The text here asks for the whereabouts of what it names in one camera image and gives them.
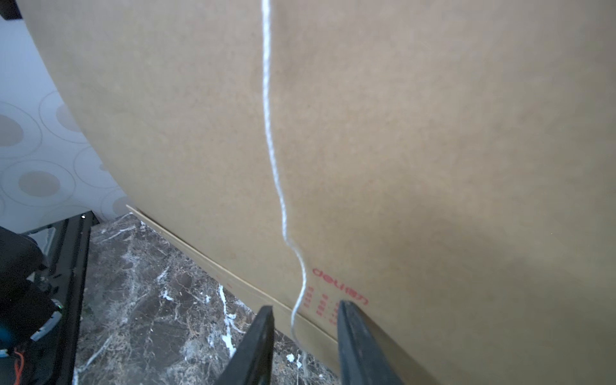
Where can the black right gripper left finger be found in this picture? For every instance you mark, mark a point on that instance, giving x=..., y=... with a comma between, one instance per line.
x=252, y=362

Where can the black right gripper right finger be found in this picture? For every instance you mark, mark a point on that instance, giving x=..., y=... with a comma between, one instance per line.
x=361, y=359

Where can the kraft file bag stack bottom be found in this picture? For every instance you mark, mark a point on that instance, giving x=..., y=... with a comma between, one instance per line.
x=315, y=341

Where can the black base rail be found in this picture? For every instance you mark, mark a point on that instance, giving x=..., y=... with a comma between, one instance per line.
x=65, y=246

